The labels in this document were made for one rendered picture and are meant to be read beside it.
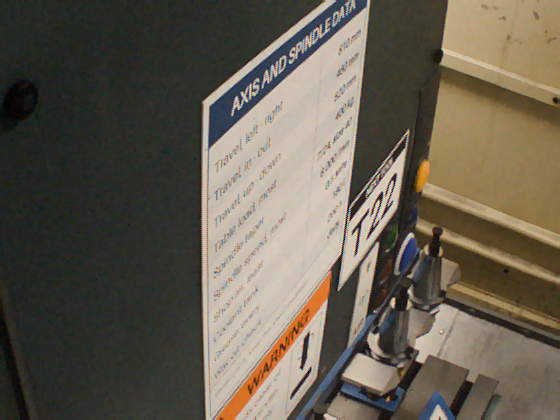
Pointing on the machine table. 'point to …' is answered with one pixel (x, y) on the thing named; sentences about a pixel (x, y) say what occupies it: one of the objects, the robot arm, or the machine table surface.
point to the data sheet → (275, 187)
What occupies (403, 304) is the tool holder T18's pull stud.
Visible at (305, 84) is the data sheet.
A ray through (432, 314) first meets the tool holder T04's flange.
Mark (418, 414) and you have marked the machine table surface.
